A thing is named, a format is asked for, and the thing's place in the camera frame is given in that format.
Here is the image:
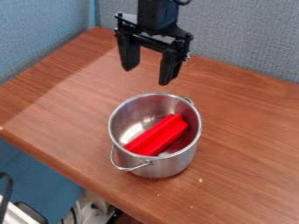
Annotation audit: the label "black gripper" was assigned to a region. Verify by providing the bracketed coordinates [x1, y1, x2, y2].
[114, 0, 192, 86]

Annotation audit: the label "red rectangular block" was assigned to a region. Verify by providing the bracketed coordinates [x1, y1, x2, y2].
[124, 114, 188, 156]

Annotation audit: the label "white striped bag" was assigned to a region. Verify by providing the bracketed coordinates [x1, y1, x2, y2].
[0, 202, 49, 224]

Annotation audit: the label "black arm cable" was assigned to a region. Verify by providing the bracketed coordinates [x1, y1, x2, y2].
[172, 0, 193, 7]

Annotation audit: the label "metal pot with handles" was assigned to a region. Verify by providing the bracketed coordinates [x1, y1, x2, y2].
[107, 93, 201, 179]

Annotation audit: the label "white cables under table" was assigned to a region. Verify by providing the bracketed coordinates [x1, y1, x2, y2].
[59, 191, 117, 224]

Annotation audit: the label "black bag strap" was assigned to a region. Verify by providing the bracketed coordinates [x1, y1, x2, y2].
[0, 171, 14, 224]

